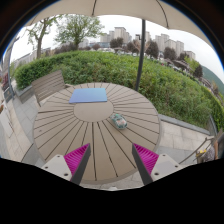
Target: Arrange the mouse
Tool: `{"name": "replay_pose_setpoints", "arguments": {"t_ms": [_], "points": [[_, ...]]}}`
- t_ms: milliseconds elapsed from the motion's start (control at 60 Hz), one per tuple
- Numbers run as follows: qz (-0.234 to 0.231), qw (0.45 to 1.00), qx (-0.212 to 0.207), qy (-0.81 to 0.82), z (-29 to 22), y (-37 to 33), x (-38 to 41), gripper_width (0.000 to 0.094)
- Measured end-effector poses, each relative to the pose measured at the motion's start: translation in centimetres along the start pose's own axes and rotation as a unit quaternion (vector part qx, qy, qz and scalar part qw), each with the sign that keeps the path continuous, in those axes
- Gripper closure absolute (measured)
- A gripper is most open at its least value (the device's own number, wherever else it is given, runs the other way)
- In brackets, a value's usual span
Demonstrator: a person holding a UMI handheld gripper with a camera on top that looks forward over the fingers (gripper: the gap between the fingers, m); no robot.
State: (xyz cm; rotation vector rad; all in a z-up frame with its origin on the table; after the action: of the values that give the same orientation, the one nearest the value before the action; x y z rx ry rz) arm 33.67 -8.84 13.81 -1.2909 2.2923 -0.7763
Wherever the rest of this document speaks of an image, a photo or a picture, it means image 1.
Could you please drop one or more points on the grey slatted outdoor chair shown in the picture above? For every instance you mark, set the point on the grey slatted outdoor chair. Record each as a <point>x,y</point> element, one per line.
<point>48,86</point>

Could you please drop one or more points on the group of apartment buildings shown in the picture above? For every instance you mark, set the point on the group of apartment buildings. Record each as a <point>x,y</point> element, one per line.
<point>166,43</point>

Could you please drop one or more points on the beige parasol with dark pole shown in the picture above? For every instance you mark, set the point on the beige parasol with dark pole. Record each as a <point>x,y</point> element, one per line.
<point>126,8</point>

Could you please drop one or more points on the blue rectangular mouse pad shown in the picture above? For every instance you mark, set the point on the blue rectangular mouse pad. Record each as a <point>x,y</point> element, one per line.
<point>88,95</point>

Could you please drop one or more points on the round leafy green tree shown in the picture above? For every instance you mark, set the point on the round leafy green tree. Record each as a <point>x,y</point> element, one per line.
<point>78,28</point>

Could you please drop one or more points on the thin-trunked sparse tree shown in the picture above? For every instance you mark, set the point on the thin-trunked sparse tree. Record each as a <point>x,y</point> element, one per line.
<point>39,36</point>

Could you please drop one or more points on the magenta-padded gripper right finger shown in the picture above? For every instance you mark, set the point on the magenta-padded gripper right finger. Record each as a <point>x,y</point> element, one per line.
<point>147,159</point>

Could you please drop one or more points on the transparent green computer mouse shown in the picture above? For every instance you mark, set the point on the transparent green computer mouse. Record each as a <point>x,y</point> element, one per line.
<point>119,121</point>

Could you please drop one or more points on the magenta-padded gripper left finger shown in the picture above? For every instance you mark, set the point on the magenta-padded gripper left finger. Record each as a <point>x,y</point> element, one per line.
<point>76,159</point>

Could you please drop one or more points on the green hedge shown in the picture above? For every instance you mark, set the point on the green hedge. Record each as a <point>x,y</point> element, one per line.
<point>100,68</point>

